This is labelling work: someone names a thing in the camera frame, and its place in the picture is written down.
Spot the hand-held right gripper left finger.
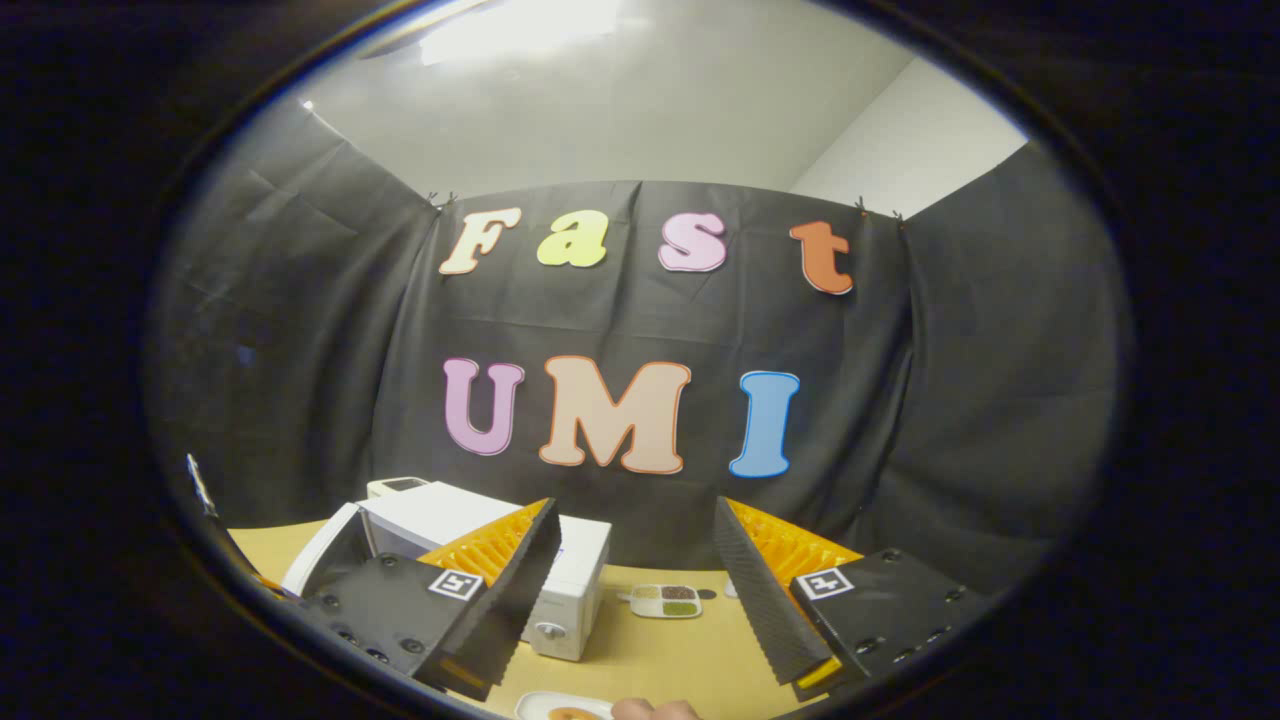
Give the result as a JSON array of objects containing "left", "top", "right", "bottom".
[{"left": 298, "top": 497, "right": 563, "bottom": 703}]

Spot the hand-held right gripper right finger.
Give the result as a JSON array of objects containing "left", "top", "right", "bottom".
[{"left": 711, "top": 495, "right": 988, "bottom": 703}]

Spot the white microwave oven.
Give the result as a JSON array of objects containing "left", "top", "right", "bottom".
[{"left": 282, "top": 480, "right": 613, "bottom": 663}]

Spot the divided white plate with grains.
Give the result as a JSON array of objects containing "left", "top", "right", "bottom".
[{"left": 629, "top": 584, "right": 704, "bottom": 620}]

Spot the white square plate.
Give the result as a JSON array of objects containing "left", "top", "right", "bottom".
[{"left": 515, "top": 690, "right": 617, "bottom": 720}]

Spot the black backdrop cloth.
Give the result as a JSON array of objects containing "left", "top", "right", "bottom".
[{"left": 145, "top": 100, "right": 1136, "bottom": 601}]

